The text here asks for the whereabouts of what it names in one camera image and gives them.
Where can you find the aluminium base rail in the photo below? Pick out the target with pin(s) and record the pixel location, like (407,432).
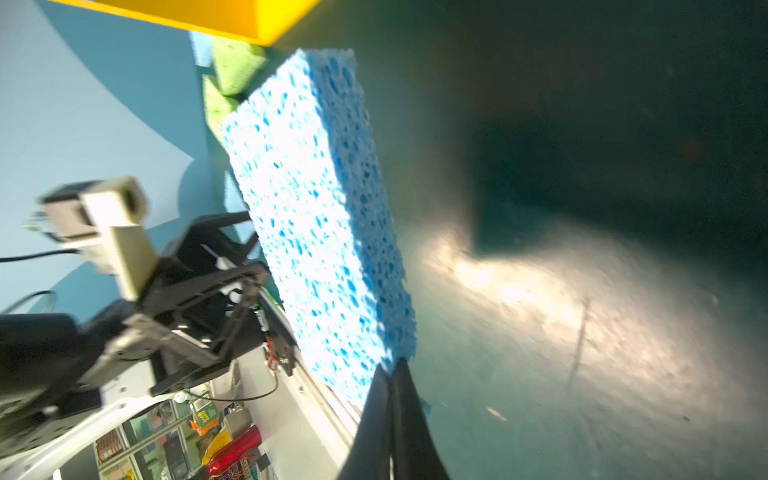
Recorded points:
(307,430)

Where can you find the yellow shelf with coloured boards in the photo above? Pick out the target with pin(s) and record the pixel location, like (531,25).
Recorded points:
(258,22)

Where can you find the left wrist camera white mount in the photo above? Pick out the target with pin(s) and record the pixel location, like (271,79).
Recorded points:
(103,220)

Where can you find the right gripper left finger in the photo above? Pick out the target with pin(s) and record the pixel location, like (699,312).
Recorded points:
(369,455)

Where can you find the green sponge left upper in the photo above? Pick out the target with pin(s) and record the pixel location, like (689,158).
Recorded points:
(236,63)

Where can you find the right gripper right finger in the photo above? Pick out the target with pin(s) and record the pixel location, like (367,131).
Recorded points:
(413,452)

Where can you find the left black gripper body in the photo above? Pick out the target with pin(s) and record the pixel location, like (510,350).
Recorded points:
(206,305)

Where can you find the green sponge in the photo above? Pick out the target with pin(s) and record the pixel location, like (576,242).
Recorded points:
(236,63)
(217,106)

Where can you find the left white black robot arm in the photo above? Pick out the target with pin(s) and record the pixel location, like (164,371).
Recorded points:
(64,385)

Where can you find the cluttered storage rack outside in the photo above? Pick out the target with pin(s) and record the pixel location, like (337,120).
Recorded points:
(172,439)

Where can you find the blue sponge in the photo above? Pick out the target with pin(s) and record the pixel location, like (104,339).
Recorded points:
(202,47)
(305,162)

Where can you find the green sponge left lower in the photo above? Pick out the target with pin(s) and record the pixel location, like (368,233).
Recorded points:
(217,106)

